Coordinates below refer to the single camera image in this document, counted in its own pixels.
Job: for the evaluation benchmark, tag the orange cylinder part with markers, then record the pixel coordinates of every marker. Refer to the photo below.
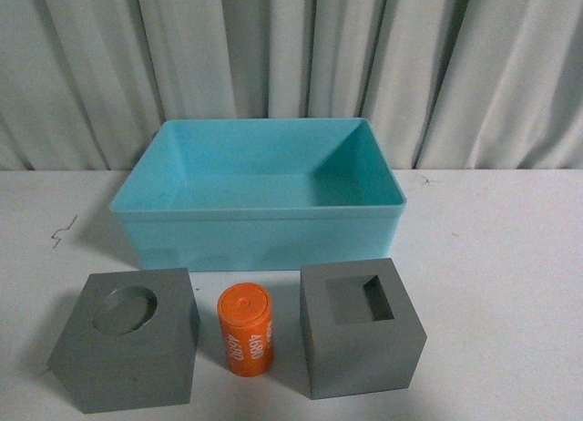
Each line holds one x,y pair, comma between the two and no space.
245,315

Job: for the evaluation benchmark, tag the gray cube with square hole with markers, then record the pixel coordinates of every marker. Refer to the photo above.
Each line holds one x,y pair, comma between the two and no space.
360,331

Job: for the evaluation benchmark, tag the gray cube with round hole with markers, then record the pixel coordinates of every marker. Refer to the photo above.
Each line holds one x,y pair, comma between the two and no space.
130,341

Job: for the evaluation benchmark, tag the blue plastic box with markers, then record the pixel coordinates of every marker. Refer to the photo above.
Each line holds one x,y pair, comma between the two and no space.
220,195

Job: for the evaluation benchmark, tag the white curtain backdrop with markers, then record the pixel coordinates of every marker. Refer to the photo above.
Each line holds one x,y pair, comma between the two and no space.
446,84

